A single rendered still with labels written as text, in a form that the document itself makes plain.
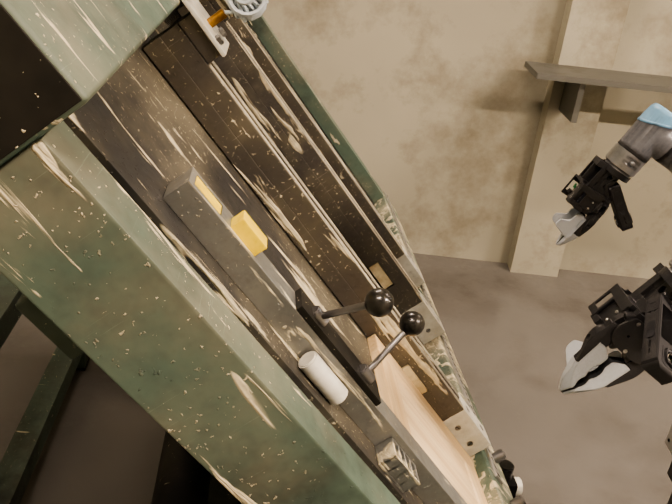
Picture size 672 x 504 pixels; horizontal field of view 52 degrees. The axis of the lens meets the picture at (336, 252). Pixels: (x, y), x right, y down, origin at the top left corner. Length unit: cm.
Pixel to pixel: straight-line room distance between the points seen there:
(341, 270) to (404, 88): 299
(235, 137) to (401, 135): 314
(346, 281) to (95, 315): 75
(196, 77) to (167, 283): 62
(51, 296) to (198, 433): 19
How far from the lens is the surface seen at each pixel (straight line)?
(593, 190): 161
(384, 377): 127
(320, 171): 171
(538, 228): 448
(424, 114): 427
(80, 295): 64
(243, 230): 87
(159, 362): 66
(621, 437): 340
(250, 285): 90
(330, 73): 421
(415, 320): 102
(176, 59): 118
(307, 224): 126
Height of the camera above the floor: 194
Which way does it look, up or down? 26 degrees down
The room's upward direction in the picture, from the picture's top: 6 degrees clockwise
